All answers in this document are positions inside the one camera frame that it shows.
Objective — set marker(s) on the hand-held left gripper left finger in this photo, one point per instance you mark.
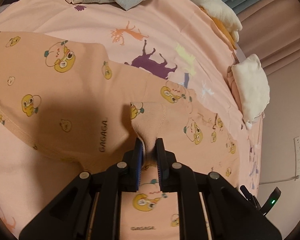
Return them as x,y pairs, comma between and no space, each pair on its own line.
139,160

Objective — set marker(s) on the white power strip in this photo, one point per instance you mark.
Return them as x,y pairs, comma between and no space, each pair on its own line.
298,157

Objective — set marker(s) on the pink curtain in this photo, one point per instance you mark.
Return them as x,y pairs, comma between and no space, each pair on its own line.
270,35

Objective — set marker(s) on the pink cartoon print garment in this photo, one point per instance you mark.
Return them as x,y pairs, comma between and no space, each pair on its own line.
65,92

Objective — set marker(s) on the white and orange plush toy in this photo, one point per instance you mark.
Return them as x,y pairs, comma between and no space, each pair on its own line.
210,7

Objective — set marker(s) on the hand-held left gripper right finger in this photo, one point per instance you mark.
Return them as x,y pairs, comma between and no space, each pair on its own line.
160,160

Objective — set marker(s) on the folded pink cloth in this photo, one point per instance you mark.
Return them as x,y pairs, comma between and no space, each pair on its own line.
233,87

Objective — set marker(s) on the pink printed bed sheet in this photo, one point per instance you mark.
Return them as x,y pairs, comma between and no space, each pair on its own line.
152,17

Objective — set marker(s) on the folded white cloth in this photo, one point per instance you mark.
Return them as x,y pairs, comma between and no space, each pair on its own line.
252,87

